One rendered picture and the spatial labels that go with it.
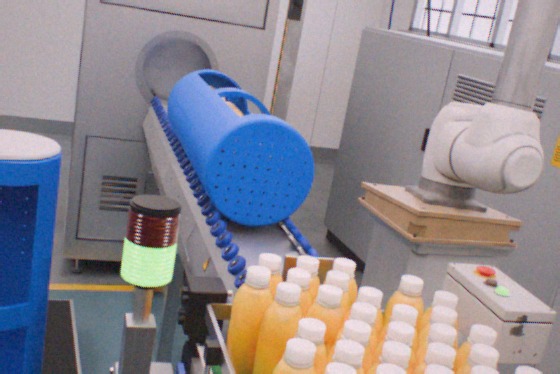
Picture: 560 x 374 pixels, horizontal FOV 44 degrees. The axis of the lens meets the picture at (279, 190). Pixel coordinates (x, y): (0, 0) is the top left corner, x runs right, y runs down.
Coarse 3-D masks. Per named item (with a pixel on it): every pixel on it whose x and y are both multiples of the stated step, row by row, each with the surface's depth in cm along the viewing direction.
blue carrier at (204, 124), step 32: (192, 96) 219; (224, 96) 208; (192, 128) 198; (224, 128) 173; (256, 128) 171; (288, 128) 173; (192, 160) 193; (224, 160) 172; (256, 160) 174; (288, 160) 176; (224, 192) 174; (256, 192) 176; (288, 192) 179; (256, 224) 179
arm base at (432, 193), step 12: (420, 180) 193; (420, 192) 191; (432, 192) 188; (444, 192) 186; (456, 192) 186; (468, 192) 187; (432, 204) 184; (444, 204) 185; (456, 204) 186; (468, 204) 187; (480, 204) 188
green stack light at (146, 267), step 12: (132, 252) 84; (144, 252) 84; (156, 252) 84; (168, 252) 85; (132, 264) 84; (144, 264) 84; (156, 264) 84; (168, 264) 86; (132, 276) 85; (144, 276) 84; (156, 276) 85; (168, 276) 86
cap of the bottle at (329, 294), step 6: (324, 288) 112; (330, 288) 112; (336, 288) 113; (318, 294) 112; (324, 294) 110; (330, 294) 110; (336, 294) 110; (342, 294) 111; (324, 300) 111; (330, 300) 110; (336, 300) 111
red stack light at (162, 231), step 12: (132, 216) 83; (144, 216) 83; (180, 216) 85; (132, 228) 84; (144, 228) 83; (156, 228) 83; (168, 228) 84; (132, 240) 84; (144, 240) 83; (156, 240) 83; (168, 240) 84
